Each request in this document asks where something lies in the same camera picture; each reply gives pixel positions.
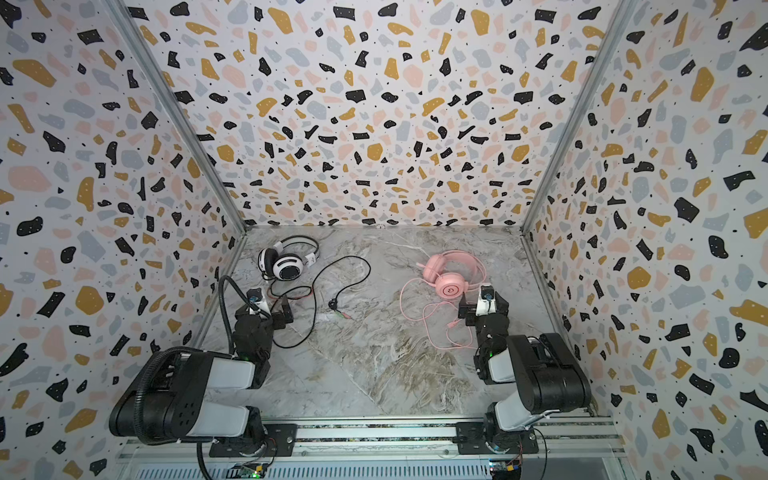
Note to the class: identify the left corner aluminium post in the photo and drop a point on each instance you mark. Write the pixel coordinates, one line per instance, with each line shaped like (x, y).
(121, 18)

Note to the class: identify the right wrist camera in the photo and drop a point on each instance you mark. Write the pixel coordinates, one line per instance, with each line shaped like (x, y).
(486, 303)

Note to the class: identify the pink headphones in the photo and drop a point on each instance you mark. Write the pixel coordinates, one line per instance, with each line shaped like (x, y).
(452, 285)

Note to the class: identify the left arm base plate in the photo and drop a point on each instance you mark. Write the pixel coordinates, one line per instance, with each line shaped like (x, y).
(268, 441)

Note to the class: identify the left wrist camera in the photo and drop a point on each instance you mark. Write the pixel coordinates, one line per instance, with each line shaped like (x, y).
(257, 302)

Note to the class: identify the white black headphones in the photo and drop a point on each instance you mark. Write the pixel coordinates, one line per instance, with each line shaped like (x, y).
(276, 264)

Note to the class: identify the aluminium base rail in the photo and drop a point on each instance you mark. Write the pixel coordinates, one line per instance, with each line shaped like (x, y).
(574, 445)

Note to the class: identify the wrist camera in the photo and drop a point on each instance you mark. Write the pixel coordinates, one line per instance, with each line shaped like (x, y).
(257, 302)
(486, 303)

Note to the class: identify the corner aluminium post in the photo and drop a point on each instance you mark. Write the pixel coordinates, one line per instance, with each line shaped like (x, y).
(121, 18)
(616, 26)

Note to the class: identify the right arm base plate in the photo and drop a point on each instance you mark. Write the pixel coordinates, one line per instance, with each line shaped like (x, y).
(480, 438)

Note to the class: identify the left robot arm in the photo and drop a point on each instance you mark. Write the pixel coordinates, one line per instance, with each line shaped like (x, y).
(166, 402)

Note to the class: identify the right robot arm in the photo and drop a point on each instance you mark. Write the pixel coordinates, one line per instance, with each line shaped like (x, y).
(546, 377)

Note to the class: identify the right corner aluminium post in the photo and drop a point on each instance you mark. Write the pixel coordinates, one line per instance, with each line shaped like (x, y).
(616, 26)

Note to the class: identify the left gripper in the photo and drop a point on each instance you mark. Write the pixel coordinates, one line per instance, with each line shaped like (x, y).
(279, 312)

